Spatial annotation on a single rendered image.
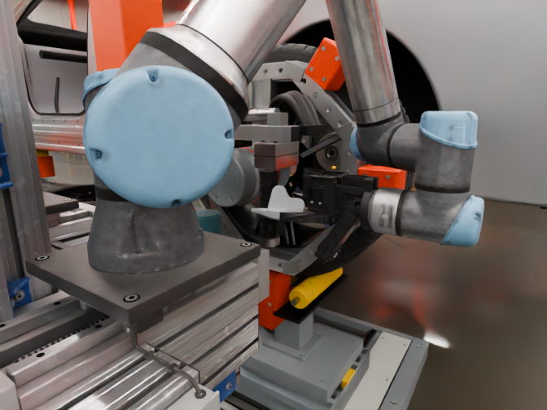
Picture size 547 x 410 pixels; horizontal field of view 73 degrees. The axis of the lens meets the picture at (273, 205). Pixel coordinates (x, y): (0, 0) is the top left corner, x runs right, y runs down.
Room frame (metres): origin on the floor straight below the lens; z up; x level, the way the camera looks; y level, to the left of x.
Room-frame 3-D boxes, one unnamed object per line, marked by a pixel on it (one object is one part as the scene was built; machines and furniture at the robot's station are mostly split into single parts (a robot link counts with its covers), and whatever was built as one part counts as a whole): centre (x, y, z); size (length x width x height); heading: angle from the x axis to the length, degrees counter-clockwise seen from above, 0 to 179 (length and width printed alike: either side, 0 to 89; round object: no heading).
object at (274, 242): (0.70, 0.01, 0.83); 0.04 x 0.04 x 0.16
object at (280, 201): (0.62, -0.01, 0.85); 0.09 x 0.03 x 0.06; 93
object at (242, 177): (0.93, 0.06, 0.85); 0.21 x 0.14 x 0.14; 147
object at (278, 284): (1.02, 0.00, 0.48); 0.16 x 0.12 x 0.17; 147
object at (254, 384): (1.15, -0.04, 0.13); 0.50 x 0.36 x 0.10; 57
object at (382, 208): (0.57, -0.18, 0.85); 0.08 x 0.05 x 0.08; 147
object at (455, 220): (0.53, -0.25, 0.85); 0.11 x 0.08 x 0.09; 57
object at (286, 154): (0.73, -0.01, 0.93); 0.09 x 0.05 x 0.05; 147
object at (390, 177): (0.82, -0.24, 0.85); 0.09 x 0.08 x 0.07; 57
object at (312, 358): (1.13, -0.07, 0.32); 0.40 x 0.30 x 0.28; 57
